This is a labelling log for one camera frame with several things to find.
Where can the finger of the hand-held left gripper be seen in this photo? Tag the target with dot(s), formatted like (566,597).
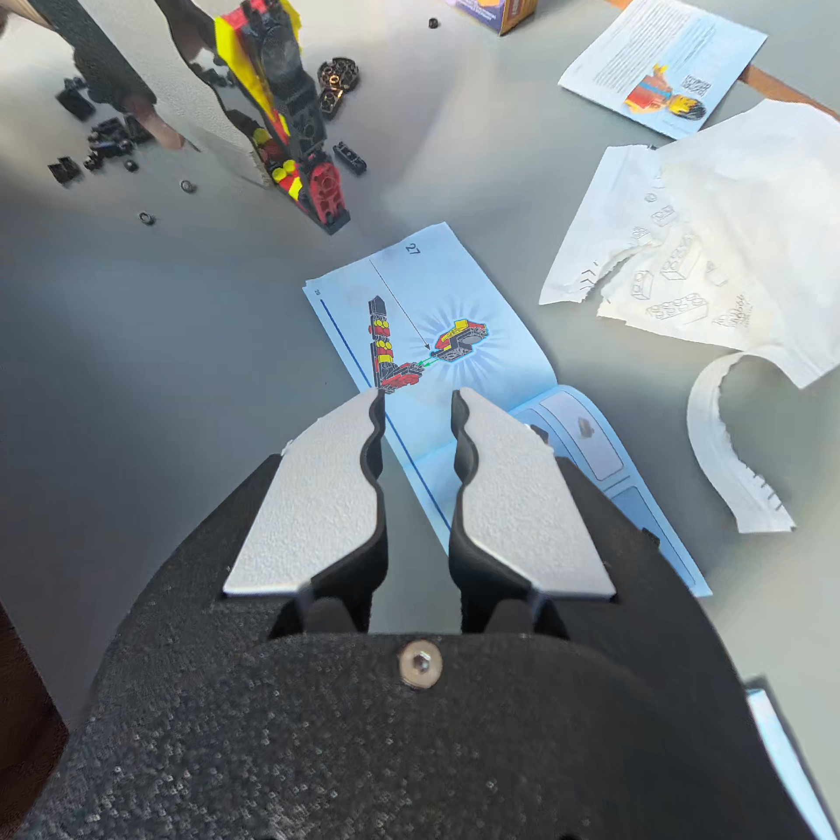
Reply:
(207,121)

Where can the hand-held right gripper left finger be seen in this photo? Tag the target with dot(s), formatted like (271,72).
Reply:
(308,505)

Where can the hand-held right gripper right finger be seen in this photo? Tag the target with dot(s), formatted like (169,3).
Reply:
(525,512)

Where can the black red yellow brick model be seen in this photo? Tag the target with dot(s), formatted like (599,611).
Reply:
(295,111)

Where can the grey desk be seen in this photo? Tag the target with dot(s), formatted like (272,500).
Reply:
(197,361)

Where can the pile of black brick pieces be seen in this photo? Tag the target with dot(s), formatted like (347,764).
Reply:
(105,134)

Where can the black square brick plate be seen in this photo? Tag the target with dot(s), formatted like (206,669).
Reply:
(333,103)

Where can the round black brick plate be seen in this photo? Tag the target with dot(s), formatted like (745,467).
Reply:
(339,72)

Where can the long black brick bar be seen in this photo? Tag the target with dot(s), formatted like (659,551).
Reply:
(350,157)

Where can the torn white paper strip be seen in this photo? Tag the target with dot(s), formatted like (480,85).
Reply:
(715,433)

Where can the blue instruction booklet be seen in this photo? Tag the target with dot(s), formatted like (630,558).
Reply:
(420,295)

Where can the purple toy box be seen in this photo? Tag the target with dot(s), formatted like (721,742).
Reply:
(499,13)

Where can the torn white paper bag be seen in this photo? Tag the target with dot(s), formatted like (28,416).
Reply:
(735,216)

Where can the person's brown knitted clothing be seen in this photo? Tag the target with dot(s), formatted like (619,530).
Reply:
(26,754)

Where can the white leaflet with figure print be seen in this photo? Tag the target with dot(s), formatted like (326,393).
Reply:
(663,46)

